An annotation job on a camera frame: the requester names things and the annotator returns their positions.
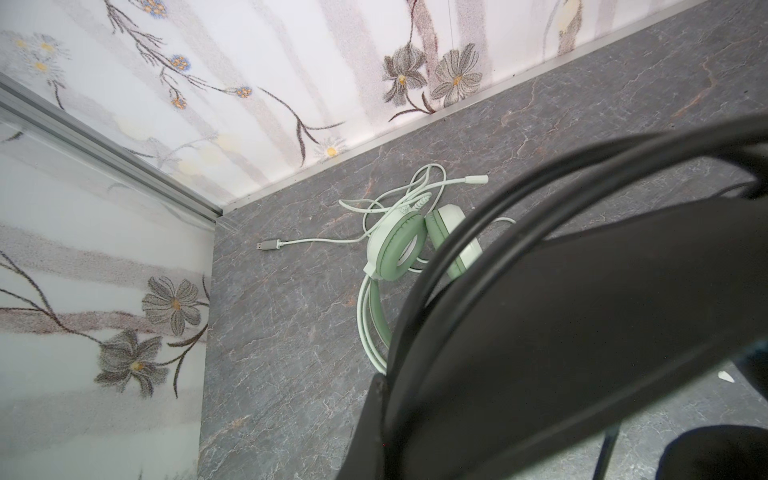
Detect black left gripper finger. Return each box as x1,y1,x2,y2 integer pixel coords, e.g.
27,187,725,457
337,373,389,480

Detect black wired headphones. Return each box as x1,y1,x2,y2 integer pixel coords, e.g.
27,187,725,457
383,113,768,480

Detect mint green wired headphones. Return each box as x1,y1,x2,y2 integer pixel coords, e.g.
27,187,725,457
257,163,489,373

